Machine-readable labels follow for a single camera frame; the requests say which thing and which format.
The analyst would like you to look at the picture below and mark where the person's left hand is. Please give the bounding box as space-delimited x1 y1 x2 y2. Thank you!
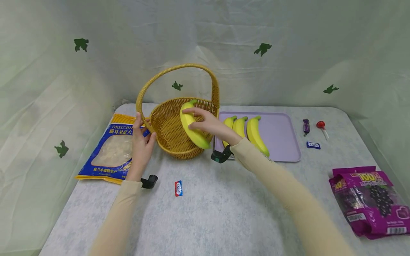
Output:
126 112 157 182

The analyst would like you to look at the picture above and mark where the person's right hand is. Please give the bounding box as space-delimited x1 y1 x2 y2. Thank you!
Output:
182 107 243 146

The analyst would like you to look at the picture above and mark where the yellow banana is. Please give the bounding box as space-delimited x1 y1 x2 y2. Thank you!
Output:
232 116 249 139
246 115 270 158
221 115 238 148
179 99 212 150

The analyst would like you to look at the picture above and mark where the wicker basket with handle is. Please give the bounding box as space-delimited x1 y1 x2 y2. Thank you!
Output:
135 63 221 160

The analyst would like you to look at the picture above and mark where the person's left forearm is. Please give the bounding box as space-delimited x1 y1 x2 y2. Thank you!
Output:
89 179 143 256

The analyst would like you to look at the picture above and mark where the person's right forearm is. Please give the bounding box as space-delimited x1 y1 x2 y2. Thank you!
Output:
230 138 357 256

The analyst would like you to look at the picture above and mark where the blue and yellow pasta bag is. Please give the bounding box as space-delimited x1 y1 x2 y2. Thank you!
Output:
74 113 151 185

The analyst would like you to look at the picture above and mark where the black wrist band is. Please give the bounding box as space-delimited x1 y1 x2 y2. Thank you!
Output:
140 174 159 190
211 144 233 164

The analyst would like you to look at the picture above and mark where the lilac plastic tray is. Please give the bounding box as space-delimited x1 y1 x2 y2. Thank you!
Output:
213 111 302 163

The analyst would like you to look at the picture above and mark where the red lollipop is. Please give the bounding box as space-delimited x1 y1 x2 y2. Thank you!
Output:
316 121 330 140

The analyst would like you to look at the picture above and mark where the purple grape candy bag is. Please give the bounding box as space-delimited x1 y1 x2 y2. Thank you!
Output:
333 171 410 240
328 166 378 199

